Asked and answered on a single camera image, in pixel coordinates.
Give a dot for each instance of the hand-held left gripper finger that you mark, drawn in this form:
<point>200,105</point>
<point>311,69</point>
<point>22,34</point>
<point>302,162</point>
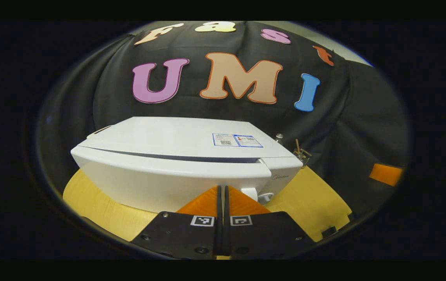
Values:
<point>226,234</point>
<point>219,234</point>

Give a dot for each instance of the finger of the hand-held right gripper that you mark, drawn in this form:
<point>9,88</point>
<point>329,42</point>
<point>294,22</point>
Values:
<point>384,174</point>

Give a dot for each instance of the white microwave oven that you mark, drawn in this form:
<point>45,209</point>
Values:
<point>168,175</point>

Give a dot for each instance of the black backdrop cloth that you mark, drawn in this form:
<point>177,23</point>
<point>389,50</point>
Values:
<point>363,117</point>

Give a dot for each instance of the clear glass jar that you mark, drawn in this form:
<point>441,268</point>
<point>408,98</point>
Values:
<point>304,156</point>

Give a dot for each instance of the thin wooden stick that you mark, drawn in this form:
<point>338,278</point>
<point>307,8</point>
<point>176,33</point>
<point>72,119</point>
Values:
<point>297,143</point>

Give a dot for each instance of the small clear bottle pink label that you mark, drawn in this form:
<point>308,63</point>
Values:
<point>279,137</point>

